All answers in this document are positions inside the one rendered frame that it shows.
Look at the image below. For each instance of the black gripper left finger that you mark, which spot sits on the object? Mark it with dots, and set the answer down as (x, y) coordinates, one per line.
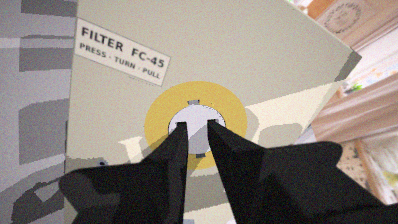
(160, 177)

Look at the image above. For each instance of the white cylinder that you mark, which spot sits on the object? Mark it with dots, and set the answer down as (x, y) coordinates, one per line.
(196, 117)

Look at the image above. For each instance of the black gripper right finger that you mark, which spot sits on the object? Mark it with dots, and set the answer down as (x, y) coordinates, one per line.
(244, 166)

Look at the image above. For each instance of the beige service panel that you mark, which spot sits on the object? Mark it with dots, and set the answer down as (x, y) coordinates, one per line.
(265, 65)

